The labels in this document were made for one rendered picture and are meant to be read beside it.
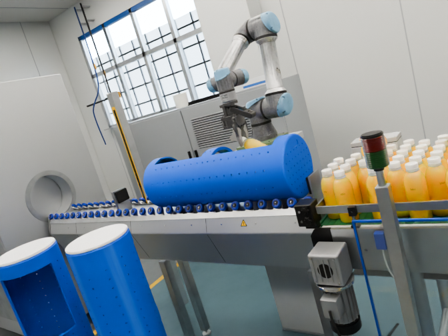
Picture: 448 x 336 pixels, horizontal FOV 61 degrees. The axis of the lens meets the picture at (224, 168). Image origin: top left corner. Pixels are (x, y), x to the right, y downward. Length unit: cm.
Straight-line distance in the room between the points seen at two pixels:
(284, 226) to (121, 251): 71
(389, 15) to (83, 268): 353
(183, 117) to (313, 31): 169
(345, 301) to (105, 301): 96
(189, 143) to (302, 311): 212
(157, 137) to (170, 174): 218
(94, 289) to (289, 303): 118
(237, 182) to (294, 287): 86
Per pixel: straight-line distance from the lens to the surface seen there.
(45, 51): 715
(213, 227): 191
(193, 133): 379
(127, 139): 279
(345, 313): 151
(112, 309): 177
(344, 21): 432
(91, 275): 172
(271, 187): 162
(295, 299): 237
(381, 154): 115
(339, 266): 139
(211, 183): 178
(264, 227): 173
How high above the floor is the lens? 149
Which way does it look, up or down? 11 degrees down
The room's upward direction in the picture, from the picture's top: 17 degrees counter-clockwise
